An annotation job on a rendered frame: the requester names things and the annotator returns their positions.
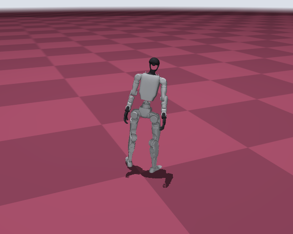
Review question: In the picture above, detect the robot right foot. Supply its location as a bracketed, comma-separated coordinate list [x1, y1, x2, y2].
[149, 165, 162, 173]

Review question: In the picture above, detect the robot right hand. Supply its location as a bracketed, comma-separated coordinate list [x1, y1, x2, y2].
[159, 113, 167, 131]

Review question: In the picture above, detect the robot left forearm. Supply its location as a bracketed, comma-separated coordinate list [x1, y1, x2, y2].
[126, 90, 135, 111]

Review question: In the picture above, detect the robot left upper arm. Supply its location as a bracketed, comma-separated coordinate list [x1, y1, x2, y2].
[131, 74, 142, 96]

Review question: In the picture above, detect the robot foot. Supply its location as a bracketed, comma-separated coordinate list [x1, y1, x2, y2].
[126, 157, 132, 167]
[149, 165, 162, 173]

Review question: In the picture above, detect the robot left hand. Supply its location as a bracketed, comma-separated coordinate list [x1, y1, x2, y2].
[124, 106, 130, 124]

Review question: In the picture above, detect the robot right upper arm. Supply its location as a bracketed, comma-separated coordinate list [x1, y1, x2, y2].
[160, 77, 167, 101]

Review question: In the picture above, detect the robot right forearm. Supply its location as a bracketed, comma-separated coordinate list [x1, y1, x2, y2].
[161, 96, 168, 116]

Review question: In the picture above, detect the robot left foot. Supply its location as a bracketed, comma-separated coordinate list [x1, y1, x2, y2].
[126, 157, 132, 167]

